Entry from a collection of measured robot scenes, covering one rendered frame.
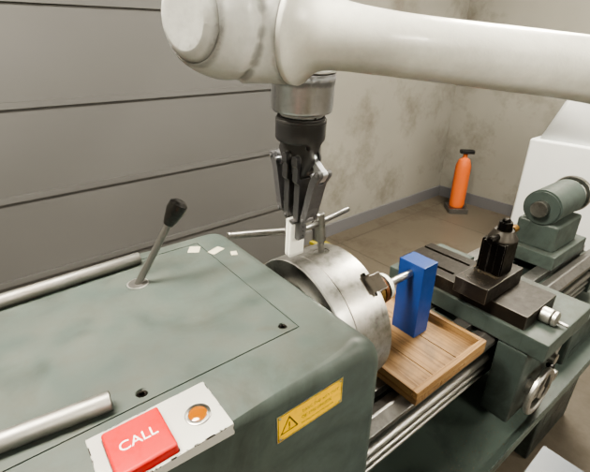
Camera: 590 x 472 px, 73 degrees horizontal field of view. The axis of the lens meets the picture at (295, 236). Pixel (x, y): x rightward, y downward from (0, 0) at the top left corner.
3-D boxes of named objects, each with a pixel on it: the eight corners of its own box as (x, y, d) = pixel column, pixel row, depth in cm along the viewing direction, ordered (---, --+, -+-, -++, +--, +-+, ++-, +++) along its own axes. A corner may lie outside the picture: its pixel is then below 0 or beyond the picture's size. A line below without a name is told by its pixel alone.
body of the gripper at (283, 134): (340, 116, 57) (334, 178, 62) (303, 105, 63) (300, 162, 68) (299, 122, 53) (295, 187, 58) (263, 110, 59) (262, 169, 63)
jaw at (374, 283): (341, 318, 88) (370, 299, 78) (329, 298, 89) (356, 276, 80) (375, 301, 94) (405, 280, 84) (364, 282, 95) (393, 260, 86)
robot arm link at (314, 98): (308, 66, 61) (305, 106, 64) (258, 67, 56) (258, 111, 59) (350, 74, 55) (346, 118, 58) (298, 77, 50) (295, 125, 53)
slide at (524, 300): (523, 331, 109) (527, 317, 107) (398, 268, 140) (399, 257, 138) (553, 307, 119) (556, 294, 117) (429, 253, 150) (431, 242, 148)
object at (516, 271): (484, 305, 112) (488, 289, 110) (451, 289, 119) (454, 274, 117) (520, 281, 123) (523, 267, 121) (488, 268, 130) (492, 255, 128)
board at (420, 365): (415, 406, 94) (417, 393, 92) (316, 328, 119) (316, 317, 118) (483, 352, 110) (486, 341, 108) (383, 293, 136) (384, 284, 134)
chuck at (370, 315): (361, 421, 81) (361, 283, 70) (272, 349, 105) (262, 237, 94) (390, 400, 86) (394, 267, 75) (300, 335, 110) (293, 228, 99)
